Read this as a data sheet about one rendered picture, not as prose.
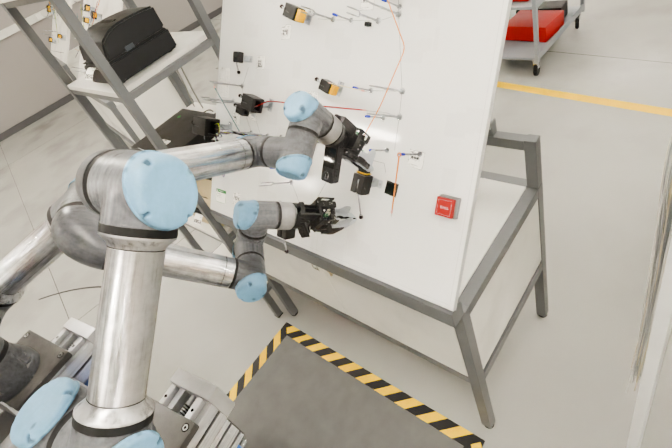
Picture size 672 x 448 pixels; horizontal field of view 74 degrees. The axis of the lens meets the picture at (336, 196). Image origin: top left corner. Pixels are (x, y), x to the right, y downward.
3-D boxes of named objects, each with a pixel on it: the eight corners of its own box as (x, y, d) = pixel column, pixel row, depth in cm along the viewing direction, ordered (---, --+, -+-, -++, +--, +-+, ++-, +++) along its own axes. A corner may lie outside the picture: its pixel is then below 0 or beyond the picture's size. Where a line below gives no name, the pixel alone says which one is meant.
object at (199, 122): (213, 114, 189) (181, 112, 178) (237, 120, 178) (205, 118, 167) (211, 130, 190) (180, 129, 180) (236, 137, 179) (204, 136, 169)
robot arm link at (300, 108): (275, 121, 101) (286, 88, 103) (303, 141, 110) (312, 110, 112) (302, 121, 97) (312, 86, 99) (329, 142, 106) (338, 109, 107)
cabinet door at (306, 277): (347, 315, 188) (314, 255, 164) (264, 272, 223) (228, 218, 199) (349, 311, 189) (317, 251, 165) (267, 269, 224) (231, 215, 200)
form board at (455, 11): (213, 208, 197) (210, 208, 196) (228, -41, 177) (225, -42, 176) (456, 310, 122) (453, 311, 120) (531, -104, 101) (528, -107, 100)
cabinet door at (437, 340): (466, 378, 153) (447, 314, 129) (346, 316, 188) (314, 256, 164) (470, 372, 154) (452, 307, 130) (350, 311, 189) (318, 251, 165)
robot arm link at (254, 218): (229, 218, 118) (236, 192, 114) (268, 219, 124) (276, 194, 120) (235, 238, 113) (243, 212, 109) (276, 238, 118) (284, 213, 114)
